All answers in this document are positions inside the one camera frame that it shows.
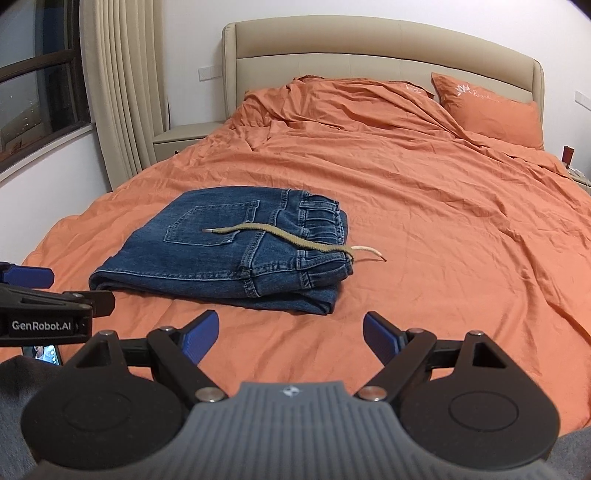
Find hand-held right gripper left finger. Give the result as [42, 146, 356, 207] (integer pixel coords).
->
[68, 309, 228, 404]

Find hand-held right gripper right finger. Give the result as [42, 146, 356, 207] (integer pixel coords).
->
[354, 311, 514, 402]

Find beige pleated curtain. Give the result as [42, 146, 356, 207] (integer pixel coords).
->
[81, 0, 170, 193]

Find orange embroidered pillow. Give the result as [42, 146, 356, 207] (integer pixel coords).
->
[383, 80, 435, 100]
[431, 72, 546, 151]

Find orange duvet cover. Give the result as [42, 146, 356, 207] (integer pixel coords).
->
[21, 75, 591, 439]

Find beige nightstand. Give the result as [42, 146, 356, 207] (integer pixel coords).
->
[152, 120, 228, 162]
[564, 164, 591, 195]

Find dark framed window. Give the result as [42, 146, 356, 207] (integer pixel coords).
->
[0, 0, 94, 172]

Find smartphone with lit screen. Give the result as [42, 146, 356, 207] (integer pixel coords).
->
[21, 343, 64, 367]

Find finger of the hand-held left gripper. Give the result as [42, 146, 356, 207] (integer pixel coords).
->
[0, 261, 55, 289]
[0, 284, 116, 320]

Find blue denim pants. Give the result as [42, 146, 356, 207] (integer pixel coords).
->
[89, 185, 387, 316]

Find beige padded headboard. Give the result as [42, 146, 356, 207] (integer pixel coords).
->
[221, 20, 546, 153]

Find person's grey clothing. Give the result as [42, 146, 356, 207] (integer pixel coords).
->
[0, 355, 591, 480]

